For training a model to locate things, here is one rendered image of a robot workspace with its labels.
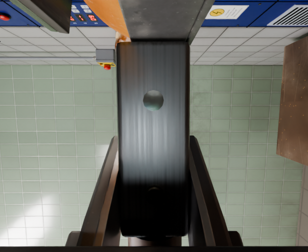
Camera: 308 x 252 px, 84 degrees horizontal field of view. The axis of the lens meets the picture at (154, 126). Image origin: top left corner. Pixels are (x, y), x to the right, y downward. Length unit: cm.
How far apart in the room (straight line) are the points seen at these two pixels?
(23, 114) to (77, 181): 66
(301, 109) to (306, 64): 18
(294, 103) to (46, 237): 194
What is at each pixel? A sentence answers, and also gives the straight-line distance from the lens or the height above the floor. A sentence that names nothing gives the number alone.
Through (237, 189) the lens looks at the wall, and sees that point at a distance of 162.
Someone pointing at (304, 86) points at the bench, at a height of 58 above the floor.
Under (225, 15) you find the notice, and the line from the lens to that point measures 67.
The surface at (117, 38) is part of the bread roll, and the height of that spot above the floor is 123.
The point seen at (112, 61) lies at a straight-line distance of 103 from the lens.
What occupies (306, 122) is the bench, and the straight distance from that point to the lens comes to 92.
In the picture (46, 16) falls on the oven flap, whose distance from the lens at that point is 42.
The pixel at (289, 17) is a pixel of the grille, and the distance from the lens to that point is 77.
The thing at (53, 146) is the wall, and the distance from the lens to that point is 156.
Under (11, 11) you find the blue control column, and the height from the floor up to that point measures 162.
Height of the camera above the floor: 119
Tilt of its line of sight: level
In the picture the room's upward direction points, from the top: 90 degrees counter-clockwise
